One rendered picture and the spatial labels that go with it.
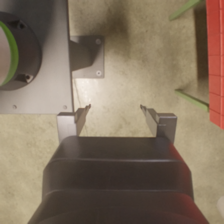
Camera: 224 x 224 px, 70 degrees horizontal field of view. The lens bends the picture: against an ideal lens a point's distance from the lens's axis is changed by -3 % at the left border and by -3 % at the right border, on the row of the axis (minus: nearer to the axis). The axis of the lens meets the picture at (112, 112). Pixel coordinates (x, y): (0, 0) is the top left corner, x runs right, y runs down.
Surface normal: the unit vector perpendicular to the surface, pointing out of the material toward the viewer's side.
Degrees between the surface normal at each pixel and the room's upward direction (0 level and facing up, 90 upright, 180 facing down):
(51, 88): 0
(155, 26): 0
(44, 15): 0
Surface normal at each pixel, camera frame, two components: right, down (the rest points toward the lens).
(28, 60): 0.93, 0.29
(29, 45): 0.92, -0.05
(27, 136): -0.01, 0.30
